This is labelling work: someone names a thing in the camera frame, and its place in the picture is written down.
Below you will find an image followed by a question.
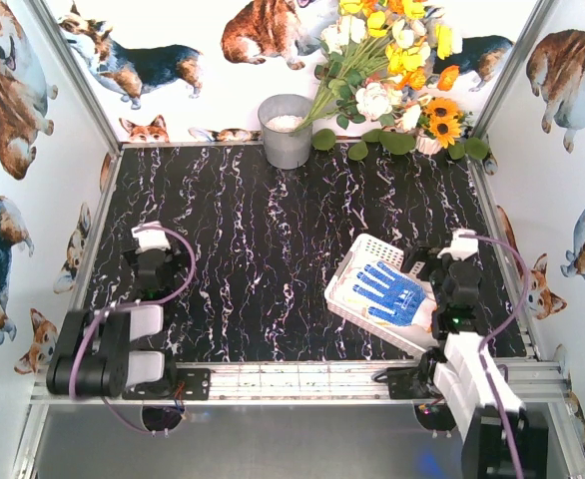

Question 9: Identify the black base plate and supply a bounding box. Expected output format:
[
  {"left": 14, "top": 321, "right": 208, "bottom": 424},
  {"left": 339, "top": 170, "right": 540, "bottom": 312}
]
[
  {"left": 372, "top": 366, "right": 442, "bottom": 399},
  {"left": 174, "top": 368, "right": 212, "bottom": 401}
]

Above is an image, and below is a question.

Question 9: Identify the orange dotted white glove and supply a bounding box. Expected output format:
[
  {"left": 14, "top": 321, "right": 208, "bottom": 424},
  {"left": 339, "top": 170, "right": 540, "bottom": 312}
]
[{"left": 342, "top": 293, "right": 370, "bottom": 315}]

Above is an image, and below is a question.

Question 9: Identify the grey metal bucket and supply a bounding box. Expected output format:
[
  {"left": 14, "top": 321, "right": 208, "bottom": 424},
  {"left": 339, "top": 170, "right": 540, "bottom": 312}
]
[{"left": 258, "top": 94, "right": 312, "bottom": 170}]

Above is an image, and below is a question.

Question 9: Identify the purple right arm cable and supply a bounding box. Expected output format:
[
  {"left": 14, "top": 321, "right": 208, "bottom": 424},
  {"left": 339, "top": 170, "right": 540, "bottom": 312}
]
[{"left": 471, "top": 234, "right": 531, "bottom": 479}]

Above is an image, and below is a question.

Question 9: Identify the white perforated storage basket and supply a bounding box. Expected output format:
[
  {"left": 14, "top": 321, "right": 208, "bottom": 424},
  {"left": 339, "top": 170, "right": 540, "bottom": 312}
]
[{"left": 324, "top": 234, "right": 436, "bottom": 357}]

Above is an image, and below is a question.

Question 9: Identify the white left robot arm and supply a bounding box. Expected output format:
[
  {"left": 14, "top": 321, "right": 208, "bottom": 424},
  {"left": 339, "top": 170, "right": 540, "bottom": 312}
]
[{"left": 46, "top": 246, "right": 195, "bottom": 399}]

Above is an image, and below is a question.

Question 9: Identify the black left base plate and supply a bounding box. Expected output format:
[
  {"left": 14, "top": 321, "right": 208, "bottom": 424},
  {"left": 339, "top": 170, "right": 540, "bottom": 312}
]
[{"left": 174, "top": 368, "right": 212, "bottom": 401}]

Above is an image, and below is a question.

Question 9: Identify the blue dotted glove peace sign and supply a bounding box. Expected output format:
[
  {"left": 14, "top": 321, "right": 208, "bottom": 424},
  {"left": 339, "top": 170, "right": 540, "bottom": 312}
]
[{"left": 348, "top": 260, "right": 436, "bottom": 332}]

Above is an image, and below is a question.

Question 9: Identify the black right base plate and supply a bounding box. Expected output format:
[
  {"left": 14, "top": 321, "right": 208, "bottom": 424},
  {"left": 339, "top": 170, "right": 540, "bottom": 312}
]
[{"left": 372, "top": 366, "right": 442, "bottom": 399}]

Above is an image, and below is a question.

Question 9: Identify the artificial flower bouquet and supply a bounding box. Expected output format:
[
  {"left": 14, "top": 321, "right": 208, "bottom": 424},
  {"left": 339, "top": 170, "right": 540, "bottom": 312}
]
[{"left": 297, "top": 1, "right": 463, "bottom": 131}]

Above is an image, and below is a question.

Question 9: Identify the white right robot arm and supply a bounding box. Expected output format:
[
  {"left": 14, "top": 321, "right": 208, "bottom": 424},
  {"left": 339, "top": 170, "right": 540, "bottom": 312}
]
[{"left": 401, "top": 230, "right": 548, "bottom": 478}]

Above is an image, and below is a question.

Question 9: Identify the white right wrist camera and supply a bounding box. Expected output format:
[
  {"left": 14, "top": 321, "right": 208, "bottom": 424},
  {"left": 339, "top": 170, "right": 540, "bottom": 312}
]
[{"left": 437, "top": 229, "right": 478, "bottom": 260}]

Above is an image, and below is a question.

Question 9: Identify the sunflower pot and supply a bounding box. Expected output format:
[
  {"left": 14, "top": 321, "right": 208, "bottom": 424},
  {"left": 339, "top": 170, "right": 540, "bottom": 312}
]
[{"left": 403, "top": 96, "right": 490, "bottom": 162}]

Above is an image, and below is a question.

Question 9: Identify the aluminium front rail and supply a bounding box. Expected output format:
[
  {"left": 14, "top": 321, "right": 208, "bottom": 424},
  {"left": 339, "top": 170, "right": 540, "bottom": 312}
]
[{"left": 30, "top": 361, "right": 571, "bottom": 404}]

